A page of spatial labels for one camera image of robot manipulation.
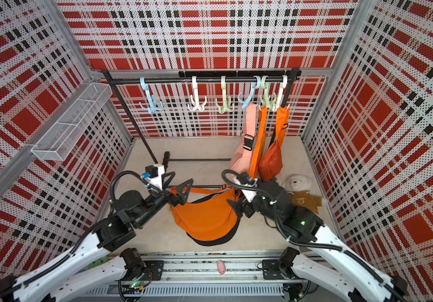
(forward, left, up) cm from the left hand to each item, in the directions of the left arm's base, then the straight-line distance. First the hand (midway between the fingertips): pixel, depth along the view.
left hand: (187, 177), depth 66 cm
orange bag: (+13, -34, -8) cm, 37 cm away
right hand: (-3, -19, -5) cm, 20 cm away
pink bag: (+13, -20, -7) cm, 25 cm away
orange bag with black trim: (-6, -7, -26) cm, 27 cm away
